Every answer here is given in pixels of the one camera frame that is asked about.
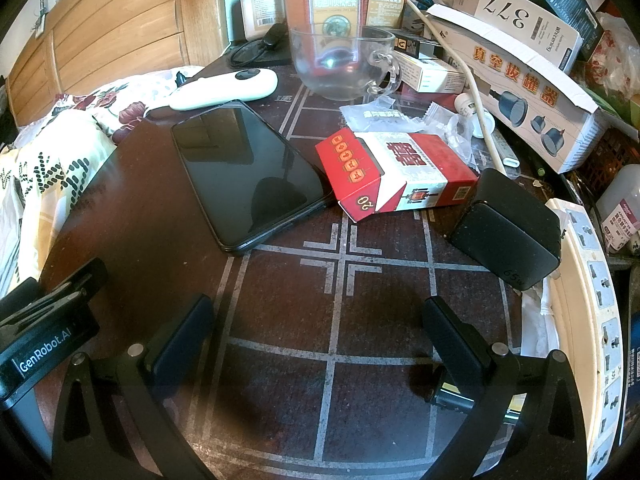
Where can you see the black smartphone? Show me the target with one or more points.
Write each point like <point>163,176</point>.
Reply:
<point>250,175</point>

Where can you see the wooden headboard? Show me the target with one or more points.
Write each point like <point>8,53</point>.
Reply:
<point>115,25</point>

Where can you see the white round plug adapter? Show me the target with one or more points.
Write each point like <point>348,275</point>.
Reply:
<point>467,105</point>

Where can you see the black mesh basket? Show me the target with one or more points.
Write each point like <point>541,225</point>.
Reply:
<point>615,150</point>

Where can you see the small white box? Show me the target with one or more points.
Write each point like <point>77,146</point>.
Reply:
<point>430,75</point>

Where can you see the small black box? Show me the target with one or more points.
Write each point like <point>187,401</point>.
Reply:
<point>415,42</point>

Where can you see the white power strip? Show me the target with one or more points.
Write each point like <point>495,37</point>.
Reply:
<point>595,280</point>

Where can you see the white plastic jar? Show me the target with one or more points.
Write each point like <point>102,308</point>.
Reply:
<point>260,5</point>

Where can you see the white plastic bottle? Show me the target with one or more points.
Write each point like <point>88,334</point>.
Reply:
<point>620,210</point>

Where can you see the white grey carton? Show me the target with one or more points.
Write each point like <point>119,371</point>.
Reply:
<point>515,10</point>

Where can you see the orange red medicine box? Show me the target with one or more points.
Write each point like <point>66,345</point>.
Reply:
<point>387,5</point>

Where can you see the red white cigarette pack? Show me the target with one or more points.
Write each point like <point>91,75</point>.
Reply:
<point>400,170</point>

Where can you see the yellow patterned blanket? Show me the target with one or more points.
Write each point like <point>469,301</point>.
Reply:
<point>45,180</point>

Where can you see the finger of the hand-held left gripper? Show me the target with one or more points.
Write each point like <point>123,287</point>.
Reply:
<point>65,285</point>

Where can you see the clear plastic wrapper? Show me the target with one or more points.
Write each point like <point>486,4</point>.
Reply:
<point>380,117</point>

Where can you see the black charger block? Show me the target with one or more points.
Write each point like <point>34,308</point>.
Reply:
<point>505,230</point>

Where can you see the long white printed box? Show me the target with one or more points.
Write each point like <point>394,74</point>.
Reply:
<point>525,75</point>

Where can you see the clear glass cup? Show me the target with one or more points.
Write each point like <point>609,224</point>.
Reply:
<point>325,75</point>

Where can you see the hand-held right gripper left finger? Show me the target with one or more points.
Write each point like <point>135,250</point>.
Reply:
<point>182,335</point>

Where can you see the floral pillow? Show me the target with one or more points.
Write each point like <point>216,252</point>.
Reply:
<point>125,105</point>

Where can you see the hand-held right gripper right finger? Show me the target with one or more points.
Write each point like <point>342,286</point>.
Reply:
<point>450,345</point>

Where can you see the white oval remote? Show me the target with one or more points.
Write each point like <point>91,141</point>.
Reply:
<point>220,91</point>

